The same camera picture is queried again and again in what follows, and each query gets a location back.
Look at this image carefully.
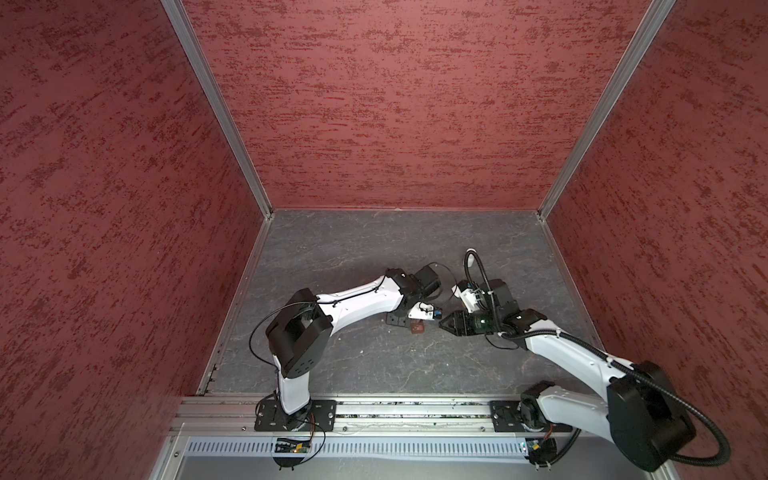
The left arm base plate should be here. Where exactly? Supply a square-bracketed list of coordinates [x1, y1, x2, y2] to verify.
[254, 398, 337, 433]

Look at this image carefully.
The aluminium front rail frame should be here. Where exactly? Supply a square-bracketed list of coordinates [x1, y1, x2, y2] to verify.
[171, 394, 572, 439]

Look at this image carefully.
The white slotted cable duct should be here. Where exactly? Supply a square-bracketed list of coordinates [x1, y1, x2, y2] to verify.
[184, 436, 529, 463]

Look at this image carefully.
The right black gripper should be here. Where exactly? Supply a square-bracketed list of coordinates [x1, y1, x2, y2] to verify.
[437, 309, 501, 338]

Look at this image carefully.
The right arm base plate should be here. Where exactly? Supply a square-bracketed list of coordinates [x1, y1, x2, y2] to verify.
[489, 400, 573, 435]

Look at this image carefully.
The aluminium corner post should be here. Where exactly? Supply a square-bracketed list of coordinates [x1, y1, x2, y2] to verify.
[161, 0, 274, 221]
[538, 0, 676, 223]

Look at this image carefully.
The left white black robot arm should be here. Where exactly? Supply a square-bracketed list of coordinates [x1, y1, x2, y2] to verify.
[255, 266, 441, 431]

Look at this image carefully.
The right aluminium corner post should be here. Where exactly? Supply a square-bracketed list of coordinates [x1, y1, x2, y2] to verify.
[538, 0, 676, 223]

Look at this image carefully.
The brown pill organizer strip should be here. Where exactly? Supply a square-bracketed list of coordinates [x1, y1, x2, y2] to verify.
[410, 320, 425, 335]

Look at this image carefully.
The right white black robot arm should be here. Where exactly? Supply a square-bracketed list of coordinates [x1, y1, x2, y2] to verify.
[439, 280, 696, 472]

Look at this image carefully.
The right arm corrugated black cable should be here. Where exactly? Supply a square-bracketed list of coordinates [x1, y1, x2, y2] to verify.
[462, 248, 733, 469]

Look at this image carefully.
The left aluminium corner post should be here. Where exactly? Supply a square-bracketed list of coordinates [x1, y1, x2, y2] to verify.
[161, 0, 274, 221]

